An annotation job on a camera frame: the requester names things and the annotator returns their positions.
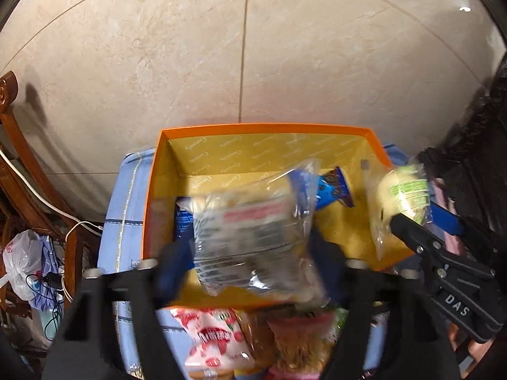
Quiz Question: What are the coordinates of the clear red label snack packet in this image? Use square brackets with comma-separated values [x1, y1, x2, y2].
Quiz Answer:
[176, 158, 330, 309]

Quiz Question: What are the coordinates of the blue printed tablecloth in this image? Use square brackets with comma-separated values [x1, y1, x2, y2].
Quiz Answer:
[96, 144, 408, 380]

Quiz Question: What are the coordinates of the black fuzzy cloth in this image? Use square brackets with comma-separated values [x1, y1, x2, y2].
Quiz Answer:
[418, 53, 507, 258]

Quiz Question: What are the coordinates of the orange cardboard box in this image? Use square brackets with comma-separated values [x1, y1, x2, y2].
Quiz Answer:
[140, 123, 414, 310]

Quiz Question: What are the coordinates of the brown snack packet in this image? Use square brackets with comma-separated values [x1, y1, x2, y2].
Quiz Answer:
[265, 312, 338, 373]

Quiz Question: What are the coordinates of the green label bun packet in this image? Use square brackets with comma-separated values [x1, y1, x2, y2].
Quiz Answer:
[362, 158, 435, 263]

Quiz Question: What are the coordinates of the blue snack packet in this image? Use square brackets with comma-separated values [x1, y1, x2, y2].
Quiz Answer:
[173, 197, 196, 243]

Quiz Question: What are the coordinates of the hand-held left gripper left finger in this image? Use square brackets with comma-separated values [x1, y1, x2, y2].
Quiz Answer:
[42, 241, 196, 380]

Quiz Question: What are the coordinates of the wooden chair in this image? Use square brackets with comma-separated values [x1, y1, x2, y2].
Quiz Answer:
[0, 70, 100, 311]

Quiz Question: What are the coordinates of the white plastic bag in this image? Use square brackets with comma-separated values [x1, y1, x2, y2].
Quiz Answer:
[1, 229, 53, 302]

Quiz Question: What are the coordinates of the blue cookie packet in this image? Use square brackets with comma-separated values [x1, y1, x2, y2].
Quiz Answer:
[293, 166, 356, 210]

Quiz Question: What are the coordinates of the white cable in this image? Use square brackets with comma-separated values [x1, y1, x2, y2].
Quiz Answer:
[0, 147, 104, 240]

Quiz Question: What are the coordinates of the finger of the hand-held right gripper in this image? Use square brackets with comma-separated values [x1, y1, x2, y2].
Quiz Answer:
[390, 212, 449, 264]
[429, 201, 465, 239]

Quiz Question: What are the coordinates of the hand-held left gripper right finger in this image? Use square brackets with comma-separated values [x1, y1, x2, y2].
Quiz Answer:
[310, 233, 464, 380]

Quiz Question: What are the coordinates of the tangle of dark cables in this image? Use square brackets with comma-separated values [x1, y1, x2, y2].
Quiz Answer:
[26, 235, 66, 343]

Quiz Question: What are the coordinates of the pink strawberry print packet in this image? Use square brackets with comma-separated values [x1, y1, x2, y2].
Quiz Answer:
[170, 308, 257, 370]

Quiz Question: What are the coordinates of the pink cloth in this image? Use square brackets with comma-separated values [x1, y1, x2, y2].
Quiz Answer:
[431, 177, 465, 255]

